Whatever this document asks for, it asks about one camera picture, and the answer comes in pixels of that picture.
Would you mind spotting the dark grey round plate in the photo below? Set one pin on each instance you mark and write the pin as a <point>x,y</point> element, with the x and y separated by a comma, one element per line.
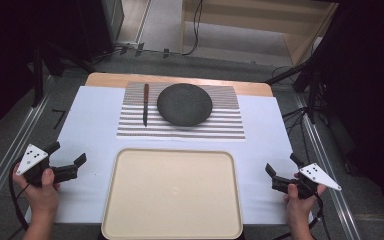
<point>184,105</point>

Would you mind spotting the wooden table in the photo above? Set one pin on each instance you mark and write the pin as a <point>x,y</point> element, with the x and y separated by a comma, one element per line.
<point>106,80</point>

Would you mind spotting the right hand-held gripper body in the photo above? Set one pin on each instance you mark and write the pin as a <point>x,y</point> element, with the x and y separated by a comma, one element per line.
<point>317,175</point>

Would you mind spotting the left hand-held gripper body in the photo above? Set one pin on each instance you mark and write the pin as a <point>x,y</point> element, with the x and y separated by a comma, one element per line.
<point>31,158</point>

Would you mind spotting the person's right hand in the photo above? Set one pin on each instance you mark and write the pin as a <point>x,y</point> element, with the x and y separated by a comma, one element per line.
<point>298,205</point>

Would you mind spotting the white paper sheet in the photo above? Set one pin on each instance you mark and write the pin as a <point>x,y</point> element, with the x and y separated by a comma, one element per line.
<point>93,126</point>

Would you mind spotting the black bent bar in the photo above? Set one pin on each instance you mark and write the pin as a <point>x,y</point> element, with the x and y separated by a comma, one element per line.
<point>60,115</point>

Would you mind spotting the beige plastic tray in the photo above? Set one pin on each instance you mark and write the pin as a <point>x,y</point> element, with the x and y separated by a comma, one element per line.
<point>171,196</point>

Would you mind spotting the aluminium floor rail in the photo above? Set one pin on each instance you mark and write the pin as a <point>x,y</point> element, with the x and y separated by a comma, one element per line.
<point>10,156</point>
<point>326,166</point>

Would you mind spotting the dark cabinet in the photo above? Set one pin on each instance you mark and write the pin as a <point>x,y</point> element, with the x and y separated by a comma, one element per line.
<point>96,26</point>

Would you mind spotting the black metal stand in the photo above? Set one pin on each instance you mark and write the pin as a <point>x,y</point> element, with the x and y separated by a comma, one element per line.
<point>39,76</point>
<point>311,90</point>

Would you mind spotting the striped placemat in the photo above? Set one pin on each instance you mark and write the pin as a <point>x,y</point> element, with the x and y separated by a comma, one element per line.
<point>226,123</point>

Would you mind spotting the light wooden shelf unit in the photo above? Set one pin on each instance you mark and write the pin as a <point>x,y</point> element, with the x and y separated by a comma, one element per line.
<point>246,20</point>

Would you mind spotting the person's left hand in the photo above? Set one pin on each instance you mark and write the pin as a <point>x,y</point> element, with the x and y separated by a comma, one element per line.
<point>41,198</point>

